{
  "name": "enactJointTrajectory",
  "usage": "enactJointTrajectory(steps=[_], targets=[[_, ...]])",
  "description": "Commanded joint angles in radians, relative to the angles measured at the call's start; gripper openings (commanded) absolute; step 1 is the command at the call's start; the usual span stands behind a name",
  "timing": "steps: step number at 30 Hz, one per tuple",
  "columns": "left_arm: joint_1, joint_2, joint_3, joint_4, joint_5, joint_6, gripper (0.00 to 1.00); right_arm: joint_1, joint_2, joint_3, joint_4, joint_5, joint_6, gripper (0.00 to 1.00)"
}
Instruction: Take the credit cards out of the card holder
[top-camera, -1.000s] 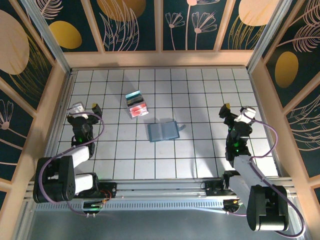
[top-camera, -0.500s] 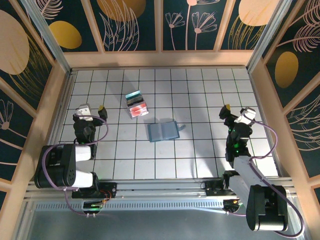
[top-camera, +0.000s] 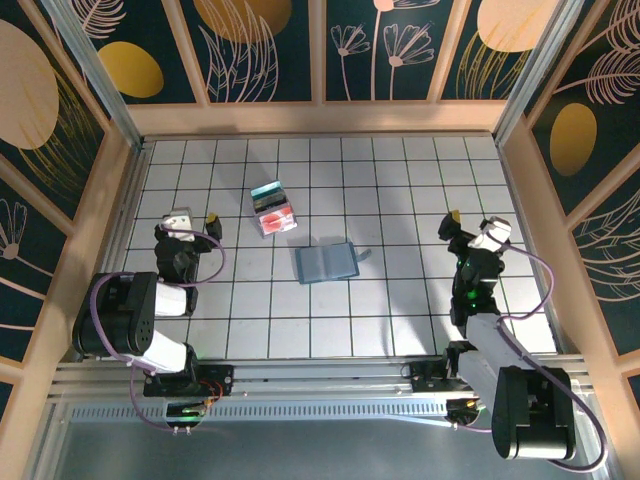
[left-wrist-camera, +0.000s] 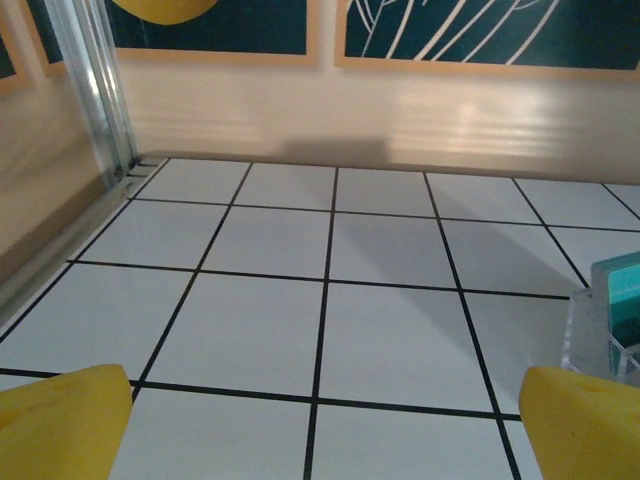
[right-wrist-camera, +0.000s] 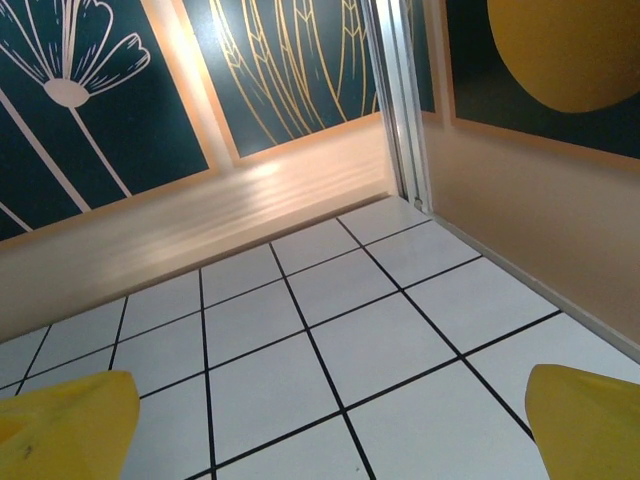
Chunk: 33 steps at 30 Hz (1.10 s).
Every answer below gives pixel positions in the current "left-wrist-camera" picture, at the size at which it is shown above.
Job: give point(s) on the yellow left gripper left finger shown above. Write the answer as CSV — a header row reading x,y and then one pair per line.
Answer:
x,y
55,430

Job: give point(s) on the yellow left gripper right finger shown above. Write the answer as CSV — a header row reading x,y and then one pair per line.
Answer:
x,y
585,430

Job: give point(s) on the teal credit card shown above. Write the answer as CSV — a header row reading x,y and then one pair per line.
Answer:
x,y
625,295

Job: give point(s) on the clear acrylic card box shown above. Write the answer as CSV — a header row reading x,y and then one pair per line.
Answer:
x,y
585,330

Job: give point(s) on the aluminium table edge rail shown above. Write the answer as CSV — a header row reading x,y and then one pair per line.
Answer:
x,y
60,250

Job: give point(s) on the aluminium frame post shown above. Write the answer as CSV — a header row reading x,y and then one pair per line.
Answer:
x,y
95,90

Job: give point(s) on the wall panel yellow disc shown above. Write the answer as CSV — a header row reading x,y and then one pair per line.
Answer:
x,y
225,25

